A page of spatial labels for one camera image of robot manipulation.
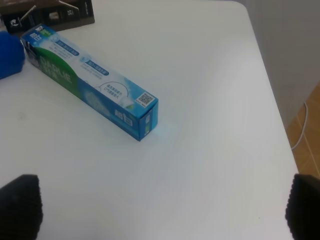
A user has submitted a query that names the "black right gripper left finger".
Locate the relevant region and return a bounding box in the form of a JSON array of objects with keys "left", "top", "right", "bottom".
[{"left": 0, "top": 174, "right": 43, "bottom": 240}]

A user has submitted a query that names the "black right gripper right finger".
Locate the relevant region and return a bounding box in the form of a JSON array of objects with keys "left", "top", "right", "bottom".
[{"left": 285, "top": 174, "right": 320, "bottom": 240}]

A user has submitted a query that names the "blue green toothpaste box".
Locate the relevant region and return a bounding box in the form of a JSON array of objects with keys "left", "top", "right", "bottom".
[{"left": 20, "top": 24, "right": 159, "bottom": 141}]

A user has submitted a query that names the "blue cloth bundle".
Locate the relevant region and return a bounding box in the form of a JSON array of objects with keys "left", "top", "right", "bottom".
[{"left": 0, "top": 31, "right": 25, "bottom": 79}]

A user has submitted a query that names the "dark brown carton box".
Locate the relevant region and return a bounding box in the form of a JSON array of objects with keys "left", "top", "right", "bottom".
[{"left": 0, "top": 0, "right": 95, "bottom": 36}]

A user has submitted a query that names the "white floor cable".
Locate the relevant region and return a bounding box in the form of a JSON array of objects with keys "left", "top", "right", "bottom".
[{"left": 290, "top": 101, "right": 309, "bottom": 151}]

